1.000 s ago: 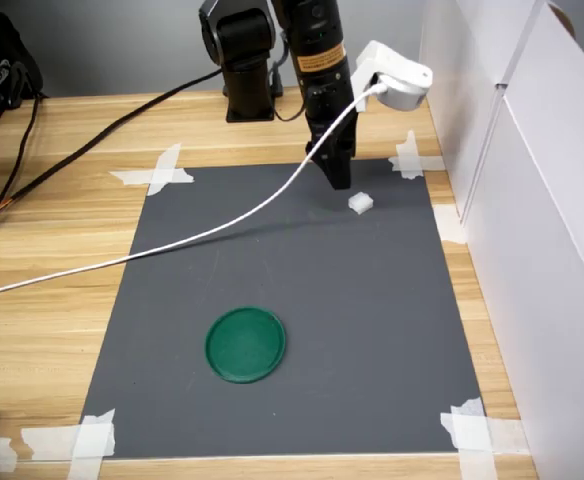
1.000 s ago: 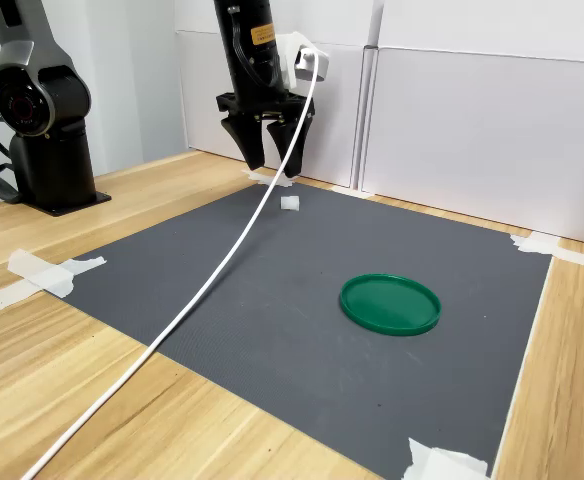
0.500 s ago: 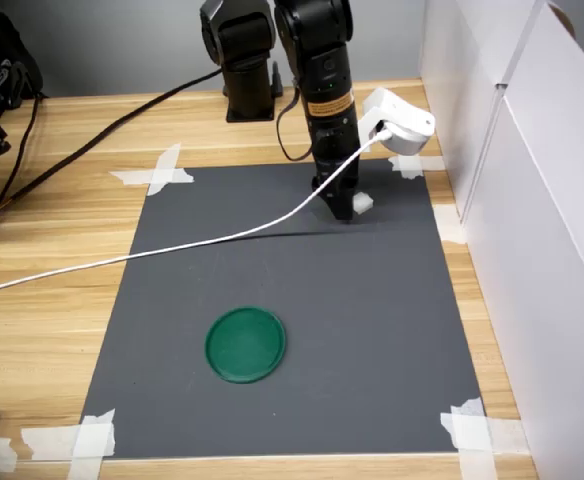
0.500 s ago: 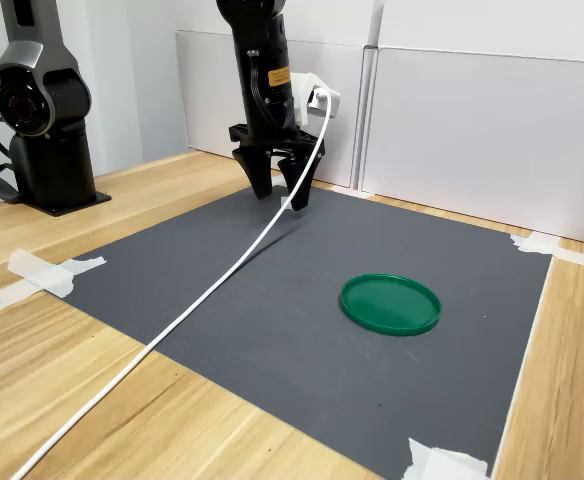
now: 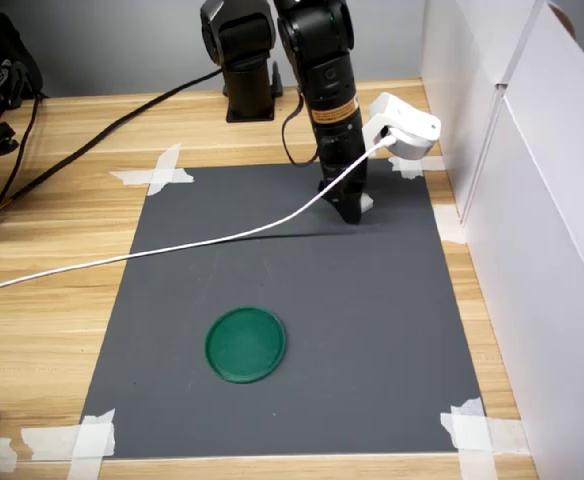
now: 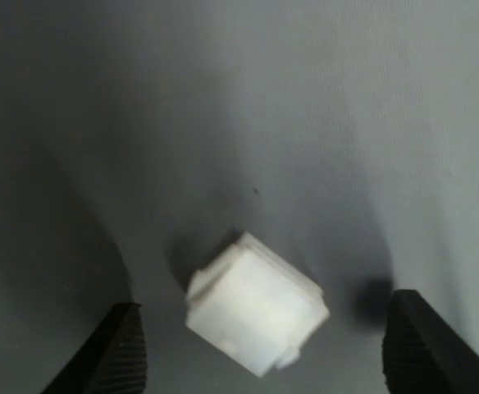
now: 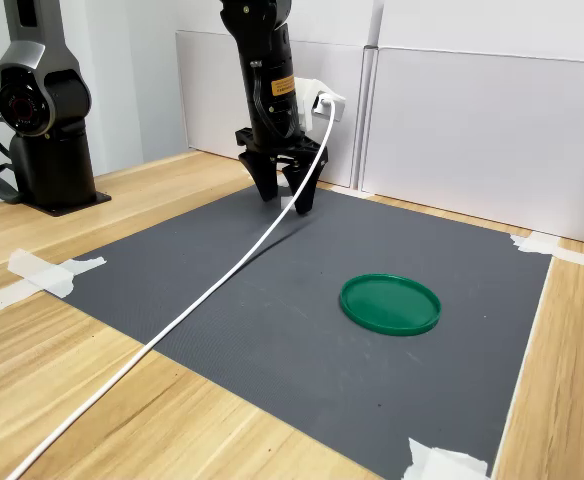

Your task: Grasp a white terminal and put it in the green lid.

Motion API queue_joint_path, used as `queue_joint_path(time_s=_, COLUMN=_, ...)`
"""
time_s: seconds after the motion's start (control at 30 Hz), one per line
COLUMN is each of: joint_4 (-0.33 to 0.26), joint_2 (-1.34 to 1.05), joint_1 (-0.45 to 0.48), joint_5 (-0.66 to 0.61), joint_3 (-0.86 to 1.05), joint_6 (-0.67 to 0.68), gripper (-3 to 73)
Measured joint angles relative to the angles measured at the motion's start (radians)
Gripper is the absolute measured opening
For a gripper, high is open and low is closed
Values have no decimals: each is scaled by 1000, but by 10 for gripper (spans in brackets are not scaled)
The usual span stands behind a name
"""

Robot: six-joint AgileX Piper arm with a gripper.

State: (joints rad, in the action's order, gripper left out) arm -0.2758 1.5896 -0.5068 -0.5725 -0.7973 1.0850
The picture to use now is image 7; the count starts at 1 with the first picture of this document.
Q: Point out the dark grey mat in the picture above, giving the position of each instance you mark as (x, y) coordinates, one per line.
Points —
(272, 300)

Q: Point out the round green lid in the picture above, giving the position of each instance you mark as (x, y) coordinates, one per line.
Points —
(390, 304)

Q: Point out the white masking tape patch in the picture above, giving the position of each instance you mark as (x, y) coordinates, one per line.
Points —
(537, 244)
(283, 181)
(437, 462)
(347, 191)
(47, 277)

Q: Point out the white gripper camera box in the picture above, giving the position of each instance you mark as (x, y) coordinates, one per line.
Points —
(308, 90)

